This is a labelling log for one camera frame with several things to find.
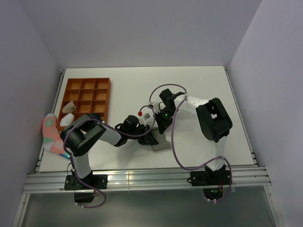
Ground pink green sock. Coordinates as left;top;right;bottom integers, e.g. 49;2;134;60
42;113;70;160

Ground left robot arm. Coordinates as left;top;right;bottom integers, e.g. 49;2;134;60
60;113;159;189

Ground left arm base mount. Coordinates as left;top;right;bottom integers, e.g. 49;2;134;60
63;174;107;209

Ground white rolled sock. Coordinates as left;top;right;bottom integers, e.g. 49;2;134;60
60;113;74;127

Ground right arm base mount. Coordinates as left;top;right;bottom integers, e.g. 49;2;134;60
187;164;232;201

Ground grey striped sock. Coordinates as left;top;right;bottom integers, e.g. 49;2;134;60
151;128;171;152

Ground orange compartment tray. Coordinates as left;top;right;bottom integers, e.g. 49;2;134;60
56;78;111;131

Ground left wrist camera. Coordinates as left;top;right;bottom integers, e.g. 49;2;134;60
139;113;153;126

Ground aluminium frame rail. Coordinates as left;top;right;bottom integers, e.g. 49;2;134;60
22;166;271;194

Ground beige rolled sock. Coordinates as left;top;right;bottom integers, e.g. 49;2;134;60
62;101;76;114

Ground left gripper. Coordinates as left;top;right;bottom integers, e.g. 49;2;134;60
127;125;158;146

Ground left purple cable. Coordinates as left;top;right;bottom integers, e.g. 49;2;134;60
62;105;157;209

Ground dark blue patterned sock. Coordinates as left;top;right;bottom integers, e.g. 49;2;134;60
91;113;103;121

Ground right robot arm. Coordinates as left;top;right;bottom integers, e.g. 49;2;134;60
155;89;232;184

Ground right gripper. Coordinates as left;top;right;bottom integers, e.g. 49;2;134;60
153;107;178;133

